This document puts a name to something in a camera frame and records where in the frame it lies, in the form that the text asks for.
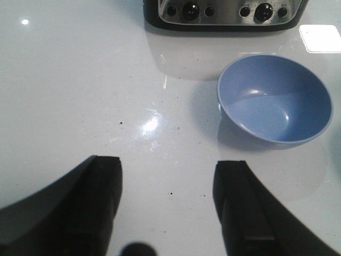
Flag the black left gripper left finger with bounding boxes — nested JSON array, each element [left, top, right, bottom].
[[1, 156, 123, 255]]

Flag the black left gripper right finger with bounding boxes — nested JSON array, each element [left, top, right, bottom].
[[213, 161, 338, 255]]

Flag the blue bowl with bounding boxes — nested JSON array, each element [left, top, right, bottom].
[[217, 54, 333, 149]]

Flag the black and steel toaster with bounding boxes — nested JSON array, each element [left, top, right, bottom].
[[143, 0, 308, 32]]

